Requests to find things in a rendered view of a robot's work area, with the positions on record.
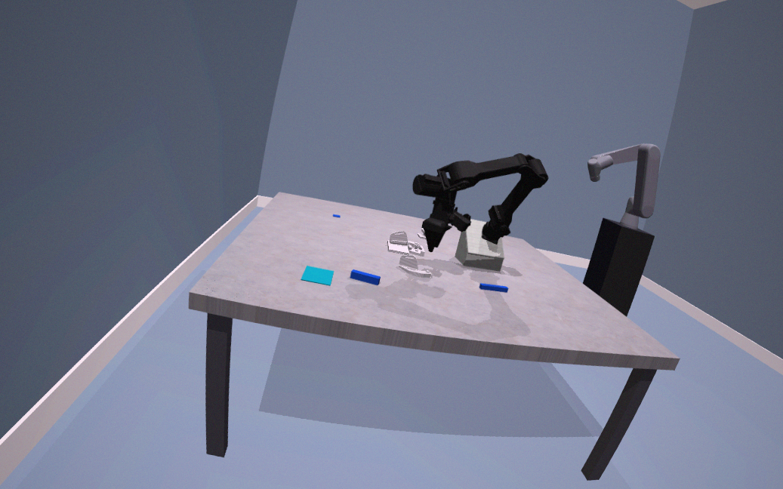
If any blue rectangular block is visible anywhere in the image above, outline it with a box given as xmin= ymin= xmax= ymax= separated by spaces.
xmin=479 ymin=284 xmax=508 ymax=293
xmin=350 ymin=269 xmax=381 ymax=285

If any teal flat rectangular plate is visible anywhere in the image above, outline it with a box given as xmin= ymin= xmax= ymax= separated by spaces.
xmin=301 ymin=266 xmax=334 ymax=285

